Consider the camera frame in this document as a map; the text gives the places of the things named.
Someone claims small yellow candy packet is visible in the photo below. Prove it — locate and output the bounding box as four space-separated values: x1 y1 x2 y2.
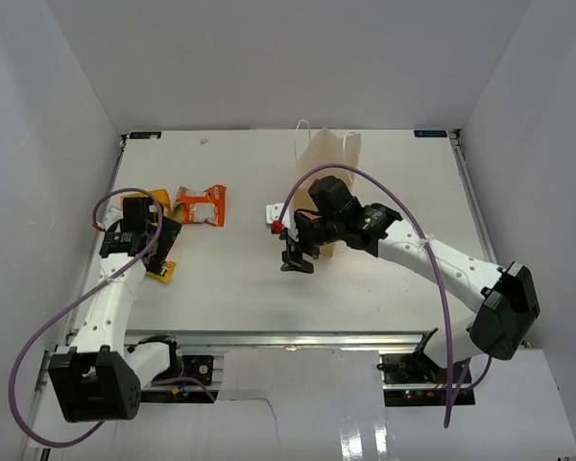
146 261 177 283

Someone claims orange snack packet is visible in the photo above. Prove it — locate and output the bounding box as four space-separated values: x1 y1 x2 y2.
172 184 227 227

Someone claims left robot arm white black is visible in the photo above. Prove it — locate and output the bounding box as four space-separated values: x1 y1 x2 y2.
48 189 183 423

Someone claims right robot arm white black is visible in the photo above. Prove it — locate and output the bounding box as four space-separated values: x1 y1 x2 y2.
271 176 540 369

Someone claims large yellow snack bag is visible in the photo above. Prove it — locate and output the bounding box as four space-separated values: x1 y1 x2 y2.
120 189 171 216

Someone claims brown paper bag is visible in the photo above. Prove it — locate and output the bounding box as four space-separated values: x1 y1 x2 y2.
292 119 363 258

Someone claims blue label left corner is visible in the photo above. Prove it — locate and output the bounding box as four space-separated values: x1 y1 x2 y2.
129 131 162 140

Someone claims blue label corner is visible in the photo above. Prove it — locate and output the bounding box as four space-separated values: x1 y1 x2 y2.
129 131 162 140
414 130 447 138

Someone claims blue label right corner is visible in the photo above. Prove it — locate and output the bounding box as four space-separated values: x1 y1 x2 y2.
414 130 447 138

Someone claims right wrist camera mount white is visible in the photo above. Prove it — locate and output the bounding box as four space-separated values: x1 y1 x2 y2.
265 203 296 236

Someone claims aluminium table front rail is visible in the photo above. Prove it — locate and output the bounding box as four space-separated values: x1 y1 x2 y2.
65 330 438 348

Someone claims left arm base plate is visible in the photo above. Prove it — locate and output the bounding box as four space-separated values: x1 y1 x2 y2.
142 355 218 403

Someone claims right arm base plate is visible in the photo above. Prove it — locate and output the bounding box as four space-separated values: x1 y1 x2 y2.
376 328 476 407

